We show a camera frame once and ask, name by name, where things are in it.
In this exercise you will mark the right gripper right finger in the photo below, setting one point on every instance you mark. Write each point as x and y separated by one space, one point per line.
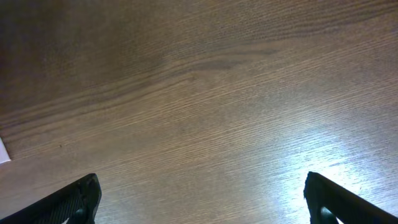
329 202

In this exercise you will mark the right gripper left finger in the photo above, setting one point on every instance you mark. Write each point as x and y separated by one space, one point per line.
76 203

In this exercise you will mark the pink cardboard box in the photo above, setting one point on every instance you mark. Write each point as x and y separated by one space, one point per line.
4 156

